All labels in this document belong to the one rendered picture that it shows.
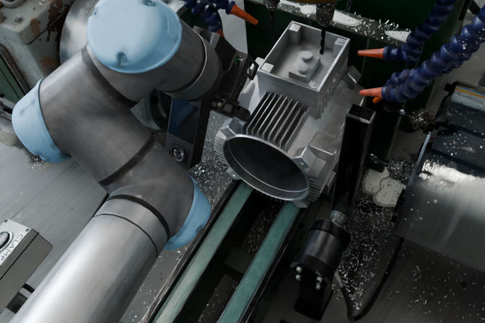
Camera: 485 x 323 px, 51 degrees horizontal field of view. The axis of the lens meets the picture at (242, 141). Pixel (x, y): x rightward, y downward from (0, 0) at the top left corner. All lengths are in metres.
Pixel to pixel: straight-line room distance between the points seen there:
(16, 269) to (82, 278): 0.33
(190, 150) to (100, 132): 0.17
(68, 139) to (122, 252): 0.13
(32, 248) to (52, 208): 0.35
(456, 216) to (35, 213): 0.80
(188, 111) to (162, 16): 0.20
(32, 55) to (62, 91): 0.46
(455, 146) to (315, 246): 0.23
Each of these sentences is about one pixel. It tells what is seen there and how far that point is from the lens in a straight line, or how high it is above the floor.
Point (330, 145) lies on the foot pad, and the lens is 0.77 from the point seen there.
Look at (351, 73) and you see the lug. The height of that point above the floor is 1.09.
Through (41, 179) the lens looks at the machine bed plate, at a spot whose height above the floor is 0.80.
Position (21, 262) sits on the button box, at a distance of 0.78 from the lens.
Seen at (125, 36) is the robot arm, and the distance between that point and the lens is 0.46.
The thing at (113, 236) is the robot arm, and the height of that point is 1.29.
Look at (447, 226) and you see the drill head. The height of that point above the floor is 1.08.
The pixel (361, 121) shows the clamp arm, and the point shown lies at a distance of 0.58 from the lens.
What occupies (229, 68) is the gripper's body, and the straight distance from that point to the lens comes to 0.65.
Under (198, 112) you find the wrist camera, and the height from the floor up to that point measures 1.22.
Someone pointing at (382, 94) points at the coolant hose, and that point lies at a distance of 0.64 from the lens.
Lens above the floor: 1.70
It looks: 54 degrees down
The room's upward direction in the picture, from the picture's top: 6 degrees counter-clockwise
